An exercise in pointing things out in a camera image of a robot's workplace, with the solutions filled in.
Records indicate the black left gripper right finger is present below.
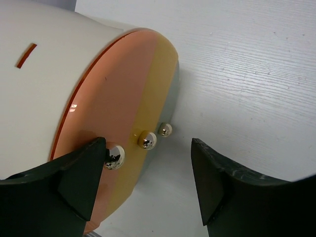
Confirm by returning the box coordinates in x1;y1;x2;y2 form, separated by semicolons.
191;138;316;237

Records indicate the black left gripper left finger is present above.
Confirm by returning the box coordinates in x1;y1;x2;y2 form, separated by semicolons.
0;137;106;237

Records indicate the silver drawer knob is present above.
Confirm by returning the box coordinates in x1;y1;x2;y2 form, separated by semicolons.
158;122;173;137
104;144;125;170
137;130;157;150

